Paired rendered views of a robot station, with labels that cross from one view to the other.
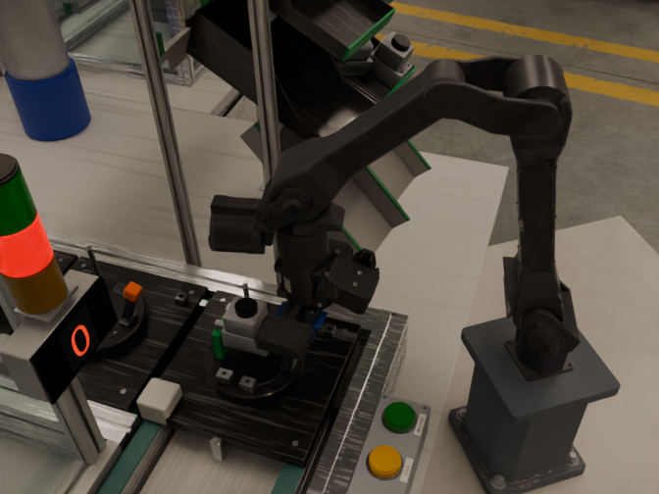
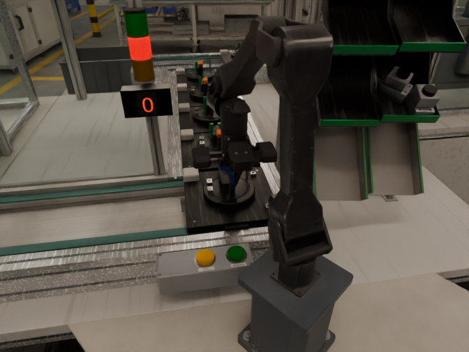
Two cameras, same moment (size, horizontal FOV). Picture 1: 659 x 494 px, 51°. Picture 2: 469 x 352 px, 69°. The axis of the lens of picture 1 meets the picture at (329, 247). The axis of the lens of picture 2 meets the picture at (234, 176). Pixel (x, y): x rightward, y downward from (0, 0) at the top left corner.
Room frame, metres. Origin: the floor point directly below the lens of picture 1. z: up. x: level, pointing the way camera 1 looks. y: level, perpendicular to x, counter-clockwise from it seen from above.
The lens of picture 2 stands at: (0.26, -0.55, 1.54)
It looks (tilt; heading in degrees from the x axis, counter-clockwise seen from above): 34 degrees down; 60
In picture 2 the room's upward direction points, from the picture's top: straight up
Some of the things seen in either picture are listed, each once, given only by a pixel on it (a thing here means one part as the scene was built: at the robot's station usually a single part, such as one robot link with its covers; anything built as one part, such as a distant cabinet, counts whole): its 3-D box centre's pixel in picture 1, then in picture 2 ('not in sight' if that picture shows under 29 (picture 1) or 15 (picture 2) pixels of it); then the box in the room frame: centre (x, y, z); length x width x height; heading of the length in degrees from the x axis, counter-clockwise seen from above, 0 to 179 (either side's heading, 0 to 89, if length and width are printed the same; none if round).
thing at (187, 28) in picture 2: not in sight; (191, 27); (2.70, 5.16, 0.36); 0.60 x 0.40 x 0.15; 153
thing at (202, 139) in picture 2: (94, 303); (217, 136); (0.71, 0.35, 1.01); 0.24 x 0.24 x 0.13; 69
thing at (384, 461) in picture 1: (384, 463); (204, 258); (0.47, -0.06, 0.96); 0.04 x 0.04 x 0.02
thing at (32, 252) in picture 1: (18, 240); (139, 47); (0.49, 0.29, 1.33); 0.05 x 0.05 x 0.05
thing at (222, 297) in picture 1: (256, 369); (229, 196); (0.62, 0.11, 0.96); 0.24 x 0.24 x 0.02; 69
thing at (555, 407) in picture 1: (525, 403); (290, 311); (0.55, -0.26, 0.96); 0.15 x 0.15 x 0.20; 16
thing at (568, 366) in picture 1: (541, 338); (298, 262); (0.55, -0.26, 1.09); 0.07 x 0.07 x 0.06; 16
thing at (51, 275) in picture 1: (34, 278); (143, 68); (0.49, 0.29, 1.28); 0.05 x 0.05 x 0.05
